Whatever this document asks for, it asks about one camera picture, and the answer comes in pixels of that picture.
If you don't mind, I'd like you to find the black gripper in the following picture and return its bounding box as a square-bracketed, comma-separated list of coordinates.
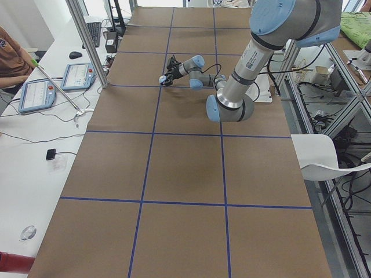
[165, 65, 181, 86]

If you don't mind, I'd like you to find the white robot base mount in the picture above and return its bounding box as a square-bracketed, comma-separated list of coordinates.
[246, 74, 272, 103]

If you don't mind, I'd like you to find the right teach pendant tablet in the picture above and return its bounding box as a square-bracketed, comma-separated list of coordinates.
[61, 63, 96, 91]

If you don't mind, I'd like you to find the clear plastic bag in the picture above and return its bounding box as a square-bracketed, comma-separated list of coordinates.
[19, 225, 37, 242]

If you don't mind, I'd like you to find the red object at edge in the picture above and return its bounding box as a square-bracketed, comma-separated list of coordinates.
[1, 252, 35, 274]

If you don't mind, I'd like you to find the black keyboard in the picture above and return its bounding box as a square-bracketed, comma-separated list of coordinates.
[86, 22, 101, 47]

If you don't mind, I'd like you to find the green cloth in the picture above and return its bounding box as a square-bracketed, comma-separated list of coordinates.
[341, 12, 370, 49]

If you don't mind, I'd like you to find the black computer mouse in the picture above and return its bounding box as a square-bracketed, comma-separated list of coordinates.
[69, 51, 82, 60]

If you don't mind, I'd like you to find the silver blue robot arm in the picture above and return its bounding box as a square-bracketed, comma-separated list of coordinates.
[159, 0, 342, 122]

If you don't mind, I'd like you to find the left teach pendant tablet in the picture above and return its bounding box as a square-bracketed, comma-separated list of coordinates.
[18, 79, 56, 114]

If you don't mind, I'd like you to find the light blue call bell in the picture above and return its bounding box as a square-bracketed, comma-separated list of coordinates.
[159, 75, 168, 86]

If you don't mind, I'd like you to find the teach pendant tablet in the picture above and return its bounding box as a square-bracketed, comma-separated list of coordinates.
[61, 63, 96, 91]
[18, 79, 56, 114]

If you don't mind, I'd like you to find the black power adapter box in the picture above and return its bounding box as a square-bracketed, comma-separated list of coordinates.
[105, 32, 118, 53]

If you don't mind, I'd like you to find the small black square device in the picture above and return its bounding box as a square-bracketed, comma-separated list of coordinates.
[46, 148, 56, 160]

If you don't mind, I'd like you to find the person in brown shirt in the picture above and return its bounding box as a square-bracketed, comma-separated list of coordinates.
[1, 27, 35, 94]

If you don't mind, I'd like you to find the aluminium frame post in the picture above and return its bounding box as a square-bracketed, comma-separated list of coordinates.
[66, 0, 108, 89]

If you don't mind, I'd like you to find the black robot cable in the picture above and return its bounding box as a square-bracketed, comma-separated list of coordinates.
[201, 63, 224, 82]

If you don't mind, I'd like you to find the metal grabber stick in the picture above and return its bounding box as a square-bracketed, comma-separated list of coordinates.
[31, 58, 94, 128]

